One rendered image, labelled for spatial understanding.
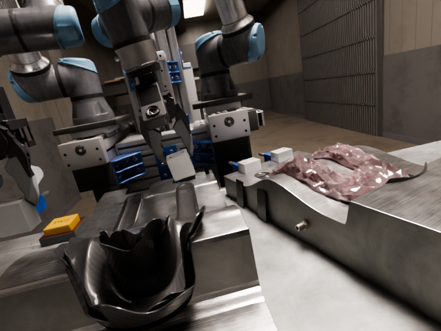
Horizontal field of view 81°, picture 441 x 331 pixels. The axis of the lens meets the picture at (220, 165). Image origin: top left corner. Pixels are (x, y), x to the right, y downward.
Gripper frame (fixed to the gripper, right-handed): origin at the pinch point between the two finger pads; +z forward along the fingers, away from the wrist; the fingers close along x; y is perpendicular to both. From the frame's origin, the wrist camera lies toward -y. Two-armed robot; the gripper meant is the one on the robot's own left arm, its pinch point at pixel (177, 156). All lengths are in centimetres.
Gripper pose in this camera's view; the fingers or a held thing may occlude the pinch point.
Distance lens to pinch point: 60.0
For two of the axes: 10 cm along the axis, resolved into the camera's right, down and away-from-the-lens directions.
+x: -9.4, 3.4, -0.6
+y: -2.0, -3.8, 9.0
